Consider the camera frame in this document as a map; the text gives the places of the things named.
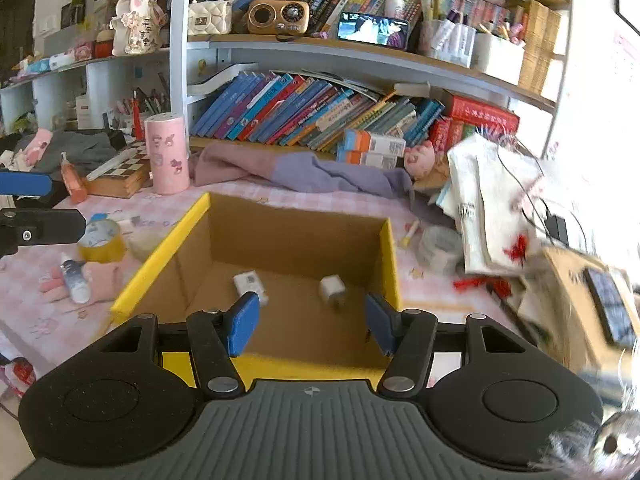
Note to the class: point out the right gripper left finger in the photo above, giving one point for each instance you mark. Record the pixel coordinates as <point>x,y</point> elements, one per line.
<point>215,337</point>

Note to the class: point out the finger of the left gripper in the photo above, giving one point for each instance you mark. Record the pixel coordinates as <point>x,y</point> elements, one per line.
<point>22,183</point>
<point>37,227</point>

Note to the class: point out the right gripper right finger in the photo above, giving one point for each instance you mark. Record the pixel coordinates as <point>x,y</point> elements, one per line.
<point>408,339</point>

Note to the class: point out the small white red box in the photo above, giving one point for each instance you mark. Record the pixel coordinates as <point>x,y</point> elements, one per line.
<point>250,282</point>

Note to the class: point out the yellow tape roll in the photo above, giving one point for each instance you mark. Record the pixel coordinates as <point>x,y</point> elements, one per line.
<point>102,242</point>

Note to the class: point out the blue white spray bottle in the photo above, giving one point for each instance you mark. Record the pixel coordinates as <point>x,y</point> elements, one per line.
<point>74,280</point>

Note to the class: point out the small white wall charger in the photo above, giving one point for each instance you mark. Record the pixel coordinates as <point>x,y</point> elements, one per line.
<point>332,291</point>

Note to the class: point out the pink glove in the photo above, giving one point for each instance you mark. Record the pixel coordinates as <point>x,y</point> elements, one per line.
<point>105,280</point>
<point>36,148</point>

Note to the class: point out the beige soap block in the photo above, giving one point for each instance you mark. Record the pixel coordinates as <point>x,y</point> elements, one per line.
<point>143,241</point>

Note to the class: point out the pink glove on clothes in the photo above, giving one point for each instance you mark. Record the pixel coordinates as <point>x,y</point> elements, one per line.
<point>36,148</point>

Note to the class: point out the pink liquid pump bottle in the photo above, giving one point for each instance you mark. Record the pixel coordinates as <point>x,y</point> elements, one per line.
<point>72,180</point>

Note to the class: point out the grey clothing pile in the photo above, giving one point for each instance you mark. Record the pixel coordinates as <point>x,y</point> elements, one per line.
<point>85,151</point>

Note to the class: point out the pink checked tablecloth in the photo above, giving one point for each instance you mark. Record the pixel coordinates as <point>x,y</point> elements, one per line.
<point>47,333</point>

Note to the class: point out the white grey tape roll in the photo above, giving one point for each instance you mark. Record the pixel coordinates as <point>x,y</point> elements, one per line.
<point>440,249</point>

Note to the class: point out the white pen with cap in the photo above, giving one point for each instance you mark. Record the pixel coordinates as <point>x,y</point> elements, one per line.
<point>409,234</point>

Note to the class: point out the yellow cardboard box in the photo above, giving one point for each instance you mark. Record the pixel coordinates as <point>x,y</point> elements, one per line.
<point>310,272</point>

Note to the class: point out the wooden chess board box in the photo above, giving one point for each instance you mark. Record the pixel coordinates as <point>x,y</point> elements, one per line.
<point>127,177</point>

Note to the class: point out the pink cylindrical sticker container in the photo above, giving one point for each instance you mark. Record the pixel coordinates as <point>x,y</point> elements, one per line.
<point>168,151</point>

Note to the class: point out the pink purple cloth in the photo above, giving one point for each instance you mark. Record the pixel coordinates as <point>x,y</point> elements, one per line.
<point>302,172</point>

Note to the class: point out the pink plush pig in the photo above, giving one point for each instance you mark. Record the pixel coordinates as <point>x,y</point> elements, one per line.
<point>420,160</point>

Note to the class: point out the orange white carton lower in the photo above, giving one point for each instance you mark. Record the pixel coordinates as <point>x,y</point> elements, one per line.
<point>378,161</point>

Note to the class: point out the orange white carton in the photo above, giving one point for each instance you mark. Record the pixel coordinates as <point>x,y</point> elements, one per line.
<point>366,142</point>
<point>378,161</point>

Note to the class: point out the white ceramic floral figurine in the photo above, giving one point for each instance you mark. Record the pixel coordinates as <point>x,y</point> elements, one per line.
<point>136,26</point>

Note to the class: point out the orange white carton upper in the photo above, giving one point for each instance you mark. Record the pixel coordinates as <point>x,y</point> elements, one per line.
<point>366,142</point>

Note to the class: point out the cream quilted handbag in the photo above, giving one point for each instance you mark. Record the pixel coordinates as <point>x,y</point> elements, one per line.
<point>209,18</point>

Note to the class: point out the white bookshelf unit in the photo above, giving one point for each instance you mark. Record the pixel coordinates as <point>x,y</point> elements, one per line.
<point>57,69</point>

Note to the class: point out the digital photo display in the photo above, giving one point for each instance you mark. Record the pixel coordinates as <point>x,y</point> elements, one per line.
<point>392,33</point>

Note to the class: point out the gold retro radio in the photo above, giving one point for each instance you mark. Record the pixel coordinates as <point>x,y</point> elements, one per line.
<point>278,17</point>

